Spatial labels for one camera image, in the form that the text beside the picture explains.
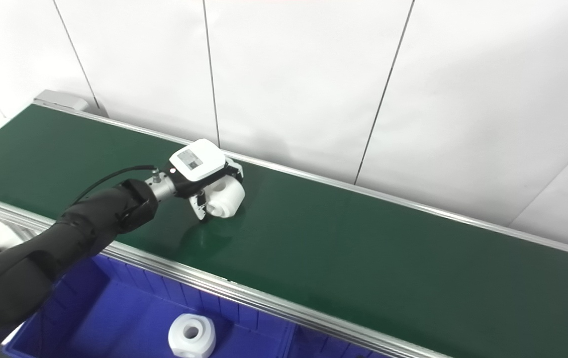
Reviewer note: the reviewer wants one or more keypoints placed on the white cylindrical plastic part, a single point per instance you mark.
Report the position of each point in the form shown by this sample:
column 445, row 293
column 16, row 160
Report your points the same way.
column 205, row 344
column 229, row 199

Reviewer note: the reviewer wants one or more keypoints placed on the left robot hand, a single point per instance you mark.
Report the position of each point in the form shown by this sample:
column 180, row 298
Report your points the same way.
column 197, row 161

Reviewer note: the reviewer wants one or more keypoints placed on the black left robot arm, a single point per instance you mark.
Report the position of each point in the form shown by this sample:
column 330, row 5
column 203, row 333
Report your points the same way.
column 80, row 228

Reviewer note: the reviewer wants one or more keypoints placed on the green conveyor belt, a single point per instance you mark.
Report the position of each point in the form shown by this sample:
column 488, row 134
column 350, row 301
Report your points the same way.
column 189, row 279
column 363, row 248

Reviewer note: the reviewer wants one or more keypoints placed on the blue plastic bin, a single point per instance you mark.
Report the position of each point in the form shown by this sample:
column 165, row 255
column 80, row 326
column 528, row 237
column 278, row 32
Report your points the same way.
column 115, row 318
column 324, row 348

